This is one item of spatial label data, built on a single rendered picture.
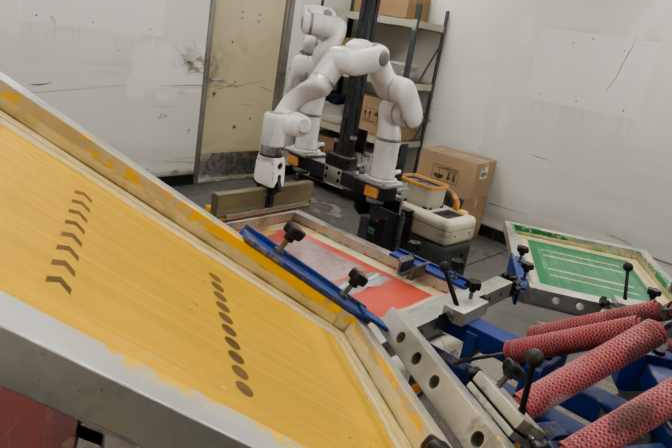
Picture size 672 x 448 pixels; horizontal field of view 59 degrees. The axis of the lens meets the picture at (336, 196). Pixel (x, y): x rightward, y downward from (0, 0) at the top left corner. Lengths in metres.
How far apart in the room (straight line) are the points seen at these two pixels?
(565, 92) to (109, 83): 3.78
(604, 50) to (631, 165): 0.95
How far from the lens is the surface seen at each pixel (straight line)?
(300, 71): 2.40
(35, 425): 0.92
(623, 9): 5.34
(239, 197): 1.83
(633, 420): 1.07
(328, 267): 1.84
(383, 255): 1.94
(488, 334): 1.46
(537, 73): 5.51
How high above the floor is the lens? 1.67
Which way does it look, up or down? 16 degrees down
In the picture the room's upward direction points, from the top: 10 degrees clockwise
